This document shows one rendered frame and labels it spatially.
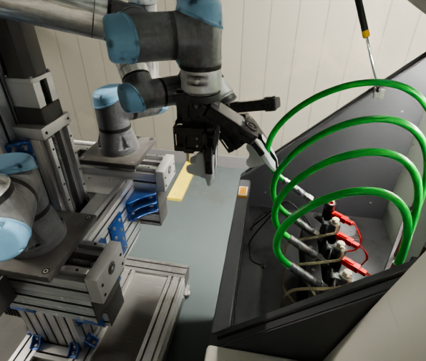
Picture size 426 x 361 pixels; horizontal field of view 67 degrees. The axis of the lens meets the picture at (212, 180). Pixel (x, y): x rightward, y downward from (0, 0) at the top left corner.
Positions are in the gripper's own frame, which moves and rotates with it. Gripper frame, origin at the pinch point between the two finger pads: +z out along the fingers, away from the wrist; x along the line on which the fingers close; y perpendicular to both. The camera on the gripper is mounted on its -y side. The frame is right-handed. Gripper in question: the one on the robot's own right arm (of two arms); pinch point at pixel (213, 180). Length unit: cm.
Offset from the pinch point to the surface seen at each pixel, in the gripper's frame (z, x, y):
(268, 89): 45, -207, -11
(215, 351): 24.0, 24.6, -4.7
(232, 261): 27.0, -1.7, -5.1
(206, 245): 122, -99, 22
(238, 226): 27.1, -16.0, -5.1
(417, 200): -3.1, 4.8, -39.6
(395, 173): 19, -43, -56
